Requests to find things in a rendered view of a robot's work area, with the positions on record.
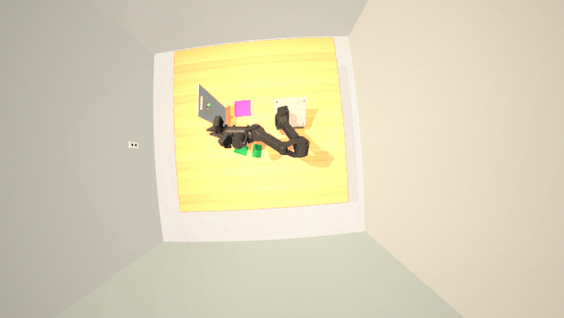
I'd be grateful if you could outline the light grey panel with socket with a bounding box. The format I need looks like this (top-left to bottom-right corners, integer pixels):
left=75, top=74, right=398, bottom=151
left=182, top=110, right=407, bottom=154
left=197, top=84, right=226, bottom=127

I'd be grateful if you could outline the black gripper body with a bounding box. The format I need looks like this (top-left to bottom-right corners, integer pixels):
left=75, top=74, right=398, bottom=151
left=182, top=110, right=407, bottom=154
left=213, top=116, right=236, bottom=137

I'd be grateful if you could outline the pink flat square marking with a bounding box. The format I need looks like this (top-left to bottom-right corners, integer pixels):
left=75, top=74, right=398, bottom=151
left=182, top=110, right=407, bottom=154
left=234, top=100, right=251, bottom=117

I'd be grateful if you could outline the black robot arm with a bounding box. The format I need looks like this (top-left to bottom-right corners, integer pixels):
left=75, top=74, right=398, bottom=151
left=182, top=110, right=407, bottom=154
left=218, top=106, right=310, bottom=157

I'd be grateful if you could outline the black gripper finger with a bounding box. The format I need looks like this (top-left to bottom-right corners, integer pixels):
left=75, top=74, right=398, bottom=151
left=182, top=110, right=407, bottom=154
left=209, top=132, right=223, bottom=139
left=206, top=126, right=218, bottom=135

